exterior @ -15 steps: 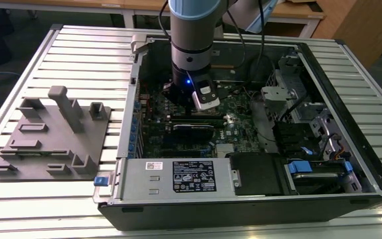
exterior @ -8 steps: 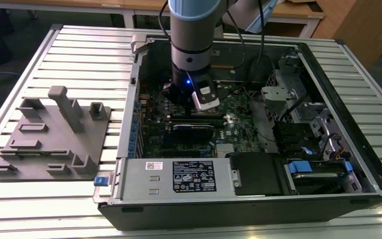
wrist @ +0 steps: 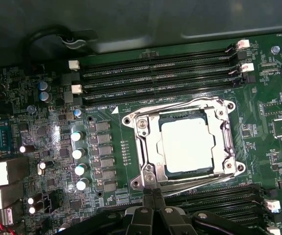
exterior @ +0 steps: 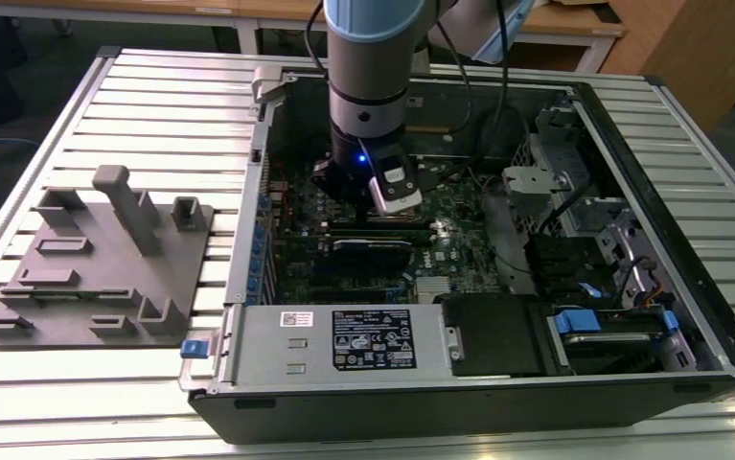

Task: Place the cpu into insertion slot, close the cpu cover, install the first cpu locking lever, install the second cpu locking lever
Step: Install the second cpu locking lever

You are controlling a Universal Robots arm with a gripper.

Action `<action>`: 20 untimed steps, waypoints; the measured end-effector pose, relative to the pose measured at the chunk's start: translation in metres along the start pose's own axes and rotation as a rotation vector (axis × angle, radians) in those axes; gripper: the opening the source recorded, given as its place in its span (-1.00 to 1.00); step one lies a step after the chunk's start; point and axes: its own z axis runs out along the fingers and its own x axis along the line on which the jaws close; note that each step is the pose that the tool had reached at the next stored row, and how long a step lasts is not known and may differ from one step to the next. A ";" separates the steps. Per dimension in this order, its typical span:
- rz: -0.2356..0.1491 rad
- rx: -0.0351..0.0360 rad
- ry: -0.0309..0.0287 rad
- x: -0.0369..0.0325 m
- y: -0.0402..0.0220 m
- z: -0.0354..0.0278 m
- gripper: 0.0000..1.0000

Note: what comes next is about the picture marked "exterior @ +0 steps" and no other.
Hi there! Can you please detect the black graphics card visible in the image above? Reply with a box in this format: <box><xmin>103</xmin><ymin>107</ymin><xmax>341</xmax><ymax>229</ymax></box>
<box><xmin>330</xmin><ymin>237</ymin><xmax>414</xmax><ymax>277</ymax></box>

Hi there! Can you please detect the grey case stop block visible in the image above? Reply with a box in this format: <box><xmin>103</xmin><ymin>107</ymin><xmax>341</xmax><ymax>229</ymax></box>
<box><xmin>250</xmin><ymin>65</ymin><xmax>299</xmax><ymax>105</ymax></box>

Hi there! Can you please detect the green motherboard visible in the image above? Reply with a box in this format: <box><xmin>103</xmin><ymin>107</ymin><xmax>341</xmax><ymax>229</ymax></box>
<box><xmin>263</xmin><ymin>157</ymin><xmax>516</xmax><ymax>306</ymax></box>

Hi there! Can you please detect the silver finned heatsink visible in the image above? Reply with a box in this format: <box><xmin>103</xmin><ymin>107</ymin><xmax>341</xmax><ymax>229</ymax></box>
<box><xmin>415</xmin><ymin>276</ymin><xmax>457</xmax><ymax>294</ymax></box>

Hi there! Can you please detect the metal drive cage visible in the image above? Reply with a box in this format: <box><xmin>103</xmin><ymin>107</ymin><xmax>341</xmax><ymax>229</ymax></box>
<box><xmin>506</xmin><ymin>107</ymin><xmax>648</xmax><ymax>250</ymax></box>

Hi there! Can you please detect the grey power supply unit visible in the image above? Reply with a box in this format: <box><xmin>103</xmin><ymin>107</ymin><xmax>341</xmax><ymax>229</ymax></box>
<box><xmin>223</xmin><ymin>304</ymin><xmax>455</xmax><ymax>384</ymax></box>

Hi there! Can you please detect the black plastic shroud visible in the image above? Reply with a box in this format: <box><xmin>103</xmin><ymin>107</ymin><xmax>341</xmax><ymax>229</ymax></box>
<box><xmin>441</xmin><ymin>292</ymin><xmax>577</xmax><ymax>380</ymax></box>

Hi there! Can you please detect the wooden desk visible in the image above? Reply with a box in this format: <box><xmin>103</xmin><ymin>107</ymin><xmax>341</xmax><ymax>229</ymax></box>
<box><xmin>0</xmin><ymin>0</ymin><xmax>629</xmax><ymax>73</ymax></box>

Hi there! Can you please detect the grey parts rack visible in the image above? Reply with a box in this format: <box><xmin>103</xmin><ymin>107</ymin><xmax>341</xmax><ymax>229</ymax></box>
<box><xmin>0</xmin><ymin>165</ymin><xmax>217</xmax><ymax>347</ymax></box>

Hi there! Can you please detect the hard disk in blue carrier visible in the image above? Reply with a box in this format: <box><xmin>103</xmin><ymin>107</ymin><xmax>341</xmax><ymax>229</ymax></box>
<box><xmin>549</xmin><ymin>306</ymin><xmax>682</xmax><ymax>378</ymax></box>

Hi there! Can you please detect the black PC case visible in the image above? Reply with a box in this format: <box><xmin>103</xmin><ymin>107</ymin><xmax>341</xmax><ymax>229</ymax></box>
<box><xmin>186</xmin><ymin>64</ymin><xmax>735</xmax><ymax>445</ymax></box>

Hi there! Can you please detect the wooden cabinet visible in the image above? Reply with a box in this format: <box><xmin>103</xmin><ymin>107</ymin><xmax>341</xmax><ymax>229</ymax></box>
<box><xmin>600</xmin><ymin>0</ymin><xmax>735</xmax><ymax>133</ymax></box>

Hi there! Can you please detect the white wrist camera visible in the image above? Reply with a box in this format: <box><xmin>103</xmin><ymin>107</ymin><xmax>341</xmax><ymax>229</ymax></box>
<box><xmin>367</xmin><ymin>151</ymin><xmax>423</xmax><ymax>216</ymax></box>

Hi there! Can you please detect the silver metal bracket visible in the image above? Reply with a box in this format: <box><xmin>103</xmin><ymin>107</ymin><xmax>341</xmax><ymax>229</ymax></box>
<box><xmin>504</xmin><ymin>165</ymin><xmax>566</xmax><ymax>218</ymax></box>

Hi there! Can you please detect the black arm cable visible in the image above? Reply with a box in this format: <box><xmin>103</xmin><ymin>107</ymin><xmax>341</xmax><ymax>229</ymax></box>
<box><xmin>306</xmin><ymin>0</ymin><xmax>516</xmax><ymax>193</ymax></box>

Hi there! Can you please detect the black flat cable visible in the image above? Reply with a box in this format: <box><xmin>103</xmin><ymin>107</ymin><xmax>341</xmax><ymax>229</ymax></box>
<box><xmin>538</xmin><ymin>176</ymin><xmax>597</xmax><ymax>239</ymax></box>

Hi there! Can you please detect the black plastic cable housing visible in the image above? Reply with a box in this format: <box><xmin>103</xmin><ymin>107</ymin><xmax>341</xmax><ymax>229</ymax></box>
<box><xmin>525</xmin><ymin>236</ymin><xmax>620</xmax><ymax>299</ymax></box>

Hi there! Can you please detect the coloured power wire bundle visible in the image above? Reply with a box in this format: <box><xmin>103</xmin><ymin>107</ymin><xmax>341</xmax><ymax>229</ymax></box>
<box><xmin>620</xmin><ymin>253</ymin><xmax>670</xmax><ymax>309</ymax></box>

